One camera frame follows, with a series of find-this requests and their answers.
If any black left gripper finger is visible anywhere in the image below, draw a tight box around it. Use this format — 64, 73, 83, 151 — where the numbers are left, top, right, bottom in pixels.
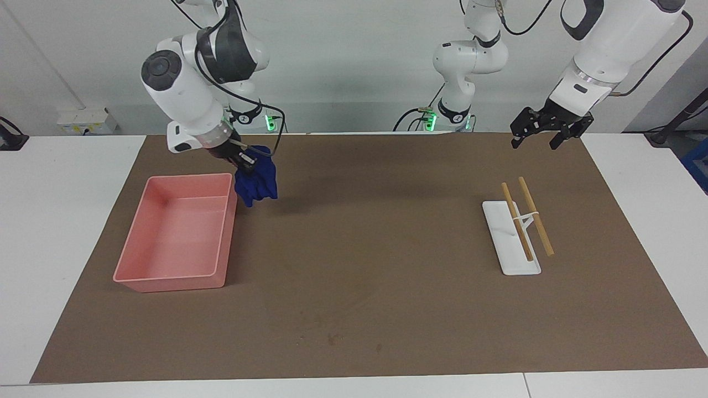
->
510, 106, 544, 150
549, 113, 595, 151

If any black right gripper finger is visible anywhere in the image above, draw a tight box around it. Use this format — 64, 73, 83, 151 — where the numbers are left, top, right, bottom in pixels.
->
235, 150, 259, 177

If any blue towel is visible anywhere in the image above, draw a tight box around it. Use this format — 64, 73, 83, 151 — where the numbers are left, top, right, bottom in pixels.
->
234, 145, 279, 208

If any wooden rod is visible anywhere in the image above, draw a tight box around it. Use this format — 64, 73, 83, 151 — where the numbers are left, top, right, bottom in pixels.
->
518, 176, 555, 257
501, 182, 534, 262

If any pink plastic bin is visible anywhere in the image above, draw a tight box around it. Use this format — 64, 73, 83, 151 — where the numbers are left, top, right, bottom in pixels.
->
113, 172, 238, 293

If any black slanted pole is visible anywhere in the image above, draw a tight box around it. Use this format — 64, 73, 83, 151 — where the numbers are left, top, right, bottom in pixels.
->
644, 87, 708, 148

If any white rack base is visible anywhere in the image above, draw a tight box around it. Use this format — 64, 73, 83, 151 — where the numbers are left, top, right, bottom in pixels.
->
482, 200, 542, 276

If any blue crate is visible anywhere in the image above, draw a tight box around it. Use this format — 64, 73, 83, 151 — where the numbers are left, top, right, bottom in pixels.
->
681, 138, 708, 195

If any brown table mat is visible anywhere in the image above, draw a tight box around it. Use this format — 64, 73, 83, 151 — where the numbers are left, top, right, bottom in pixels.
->
30, 133, 708, 384

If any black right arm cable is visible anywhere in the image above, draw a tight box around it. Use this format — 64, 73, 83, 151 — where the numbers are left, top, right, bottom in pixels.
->
170, 0, 287, 154

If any black arm base cable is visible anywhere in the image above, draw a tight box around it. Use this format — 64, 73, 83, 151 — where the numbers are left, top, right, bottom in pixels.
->
393, 83, 446, 132

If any white wall socket box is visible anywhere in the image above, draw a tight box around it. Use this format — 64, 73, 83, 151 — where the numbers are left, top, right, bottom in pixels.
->
55, 107, 118, 135

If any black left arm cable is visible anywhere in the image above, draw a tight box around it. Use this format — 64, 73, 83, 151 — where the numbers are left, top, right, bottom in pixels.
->
495, 0, 695, 98

